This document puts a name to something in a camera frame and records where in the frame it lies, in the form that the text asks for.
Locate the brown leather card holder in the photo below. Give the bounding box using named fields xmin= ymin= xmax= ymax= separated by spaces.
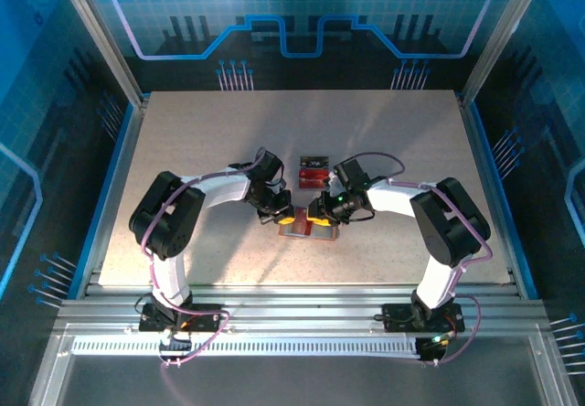
xmin=277 ymin=207 xmax=340 ymax=241

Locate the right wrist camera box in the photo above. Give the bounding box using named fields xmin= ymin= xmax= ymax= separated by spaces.
xmin=323 ymin=171 xmax=343 ymax=196

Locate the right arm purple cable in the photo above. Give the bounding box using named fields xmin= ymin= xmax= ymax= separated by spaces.
xmin=345 ymin=151 xmax=494 ymax=367

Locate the aluminium frame cross rail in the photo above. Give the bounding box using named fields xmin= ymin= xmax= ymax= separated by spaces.
xmin=53 ymin=283 xmax=552 ymax=337

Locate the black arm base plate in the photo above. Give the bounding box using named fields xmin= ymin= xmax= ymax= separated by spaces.
xmin=381 ymin=303 xmax=466 ymax=334
xmin=138 ymin=304 xmax=229 ymax=334

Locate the white slotted cable duct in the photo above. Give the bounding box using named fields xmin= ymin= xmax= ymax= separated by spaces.
xmin=70 ymin=336 xmax=422 ymax=358

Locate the aluminium table side rail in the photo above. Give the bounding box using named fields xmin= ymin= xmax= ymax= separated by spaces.
xmin=75 ymin=97 xmax=152 ymax=297
xmin=456 ymin=94 xmax=527 ymax=297

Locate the aluminium frame post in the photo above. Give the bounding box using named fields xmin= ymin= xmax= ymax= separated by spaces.
xmin=50 ymin=0 xmax=151 ymax=109
xmin=458 ymin=0 xmax=551 ymax=109

